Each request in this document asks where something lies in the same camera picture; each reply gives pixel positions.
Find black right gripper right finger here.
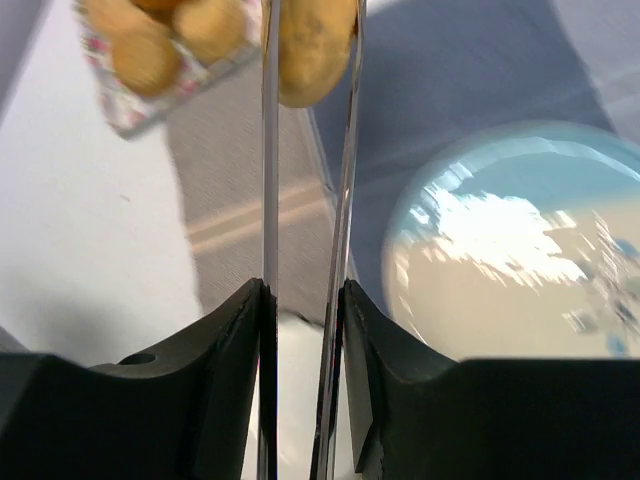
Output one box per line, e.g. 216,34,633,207
341,280,639,479

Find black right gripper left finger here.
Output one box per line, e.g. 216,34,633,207
1,279,265,479

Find steel serving tongs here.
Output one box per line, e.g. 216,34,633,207
256,1,367,479

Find oblong golden bread roll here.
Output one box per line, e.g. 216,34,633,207
279,0,358,108

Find small round bun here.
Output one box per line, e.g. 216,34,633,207
173,0,246,66

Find blue and cream round plate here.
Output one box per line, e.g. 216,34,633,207
383,123,639,360

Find floral serving tray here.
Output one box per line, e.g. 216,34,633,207
73,0,262,137

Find patchwork blue grey placemat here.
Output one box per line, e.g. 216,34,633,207
168,1,639,322

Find round yellow muffin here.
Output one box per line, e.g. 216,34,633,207
84,1,181,98

